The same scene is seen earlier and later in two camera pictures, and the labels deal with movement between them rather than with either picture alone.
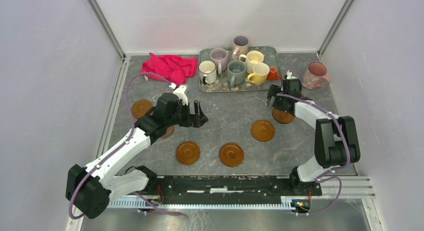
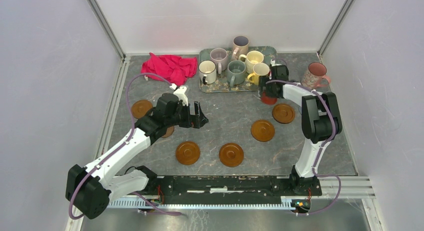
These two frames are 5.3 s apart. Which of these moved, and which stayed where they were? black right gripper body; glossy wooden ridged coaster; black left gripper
Moved: black right gripper body
Stayed: glossy wooden ridged coaster; black left gripper
